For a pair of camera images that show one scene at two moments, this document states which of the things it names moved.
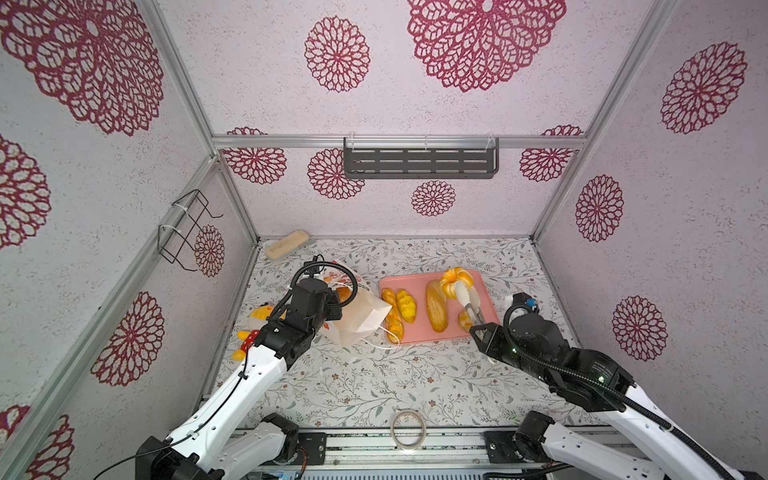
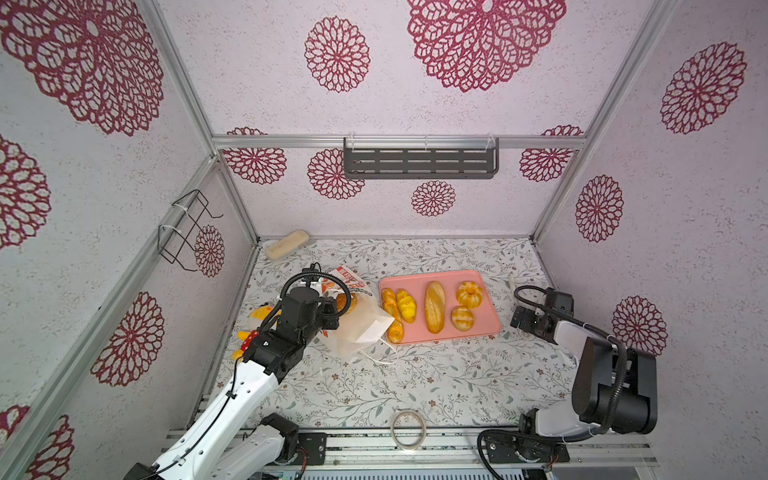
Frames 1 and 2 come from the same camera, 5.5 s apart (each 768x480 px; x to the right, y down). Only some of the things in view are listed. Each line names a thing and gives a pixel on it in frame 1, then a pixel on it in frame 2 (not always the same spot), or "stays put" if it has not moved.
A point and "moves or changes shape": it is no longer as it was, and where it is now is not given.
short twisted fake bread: [407, 305] stays put
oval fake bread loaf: [437, 306] stays put
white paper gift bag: [363, 311] moves or changes shape
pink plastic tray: [437, 306] stays put
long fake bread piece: [394, 319] stays put
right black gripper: [490, 335] to [526, 321]
